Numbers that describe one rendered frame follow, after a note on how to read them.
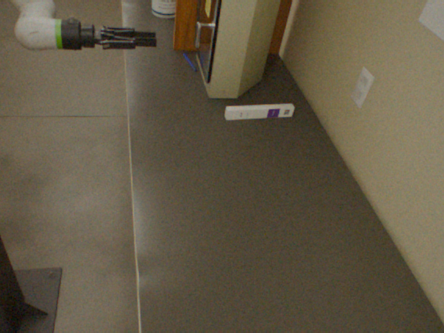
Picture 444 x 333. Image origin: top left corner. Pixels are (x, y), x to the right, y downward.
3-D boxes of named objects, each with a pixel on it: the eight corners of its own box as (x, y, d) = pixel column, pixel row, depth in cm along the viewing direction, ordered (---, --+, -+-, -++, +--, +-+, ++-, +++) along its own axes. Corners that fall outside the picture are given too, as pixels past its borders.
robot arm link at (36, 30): (16, 58, 125) (8, 27, 116) (21, 33, 132) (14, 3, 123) (64, 59, 128) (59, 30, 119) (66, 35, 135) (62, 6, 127)
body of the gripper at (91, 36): (80, 30, 123) (111, 32, 125) (81, 19, 129) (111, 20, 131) (82, 52, 128) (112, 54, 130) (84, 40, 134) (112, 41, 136)
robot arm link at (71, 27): (66, 44, 134) (63, 57, 127) (62, 9, 126) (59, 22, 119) (84, 44, 135) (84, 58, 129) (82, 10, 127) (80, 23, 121)
